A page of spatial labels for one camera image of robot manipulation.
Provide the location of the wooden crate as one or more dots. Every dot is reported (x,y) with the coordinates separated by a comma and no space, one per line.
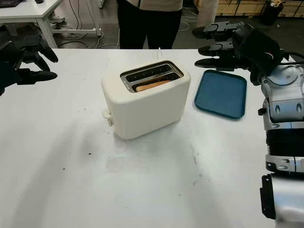
(242,7)

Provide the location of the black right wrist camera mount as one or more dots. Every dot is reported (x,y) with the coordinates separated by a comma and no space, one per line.
(255,79)

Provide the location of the person in dark clothes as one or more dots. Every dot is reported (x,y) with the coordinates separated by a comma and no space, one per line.
(133,26)

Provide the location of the white sneaker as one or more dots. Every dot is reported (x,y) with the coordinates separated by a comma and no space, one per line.
(57,18)

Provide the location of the white office desk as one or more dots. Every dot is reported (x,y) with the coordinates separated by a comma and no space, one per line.
(31,12)

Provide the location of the black trash bin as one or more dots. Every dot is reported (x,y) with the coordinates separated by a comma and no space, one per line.
(270,14)

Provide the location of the cream two-slot toaster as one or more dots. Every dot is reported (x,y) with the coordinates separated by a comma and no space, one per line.
(142,114)

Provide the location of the dark laptop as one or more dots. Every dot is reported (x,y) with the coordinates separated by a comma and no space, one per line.
(9,2)

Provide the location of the golden toast slice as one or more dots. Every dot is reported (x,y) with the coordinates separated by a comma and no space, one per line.
(152,86)

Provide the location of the blue plastic tray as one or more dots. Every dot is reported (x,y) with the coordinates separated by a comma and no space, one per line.
(221,95)

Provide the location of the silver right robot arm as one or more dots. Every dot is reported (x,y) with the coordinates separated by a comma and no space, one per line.
(282,104)

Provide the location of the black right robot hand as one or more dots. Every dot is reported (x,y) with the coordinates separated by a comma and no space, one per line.
(259,52)

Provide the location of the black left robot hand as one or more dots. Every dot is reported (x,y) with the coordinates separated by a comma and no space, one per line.
(12,64)

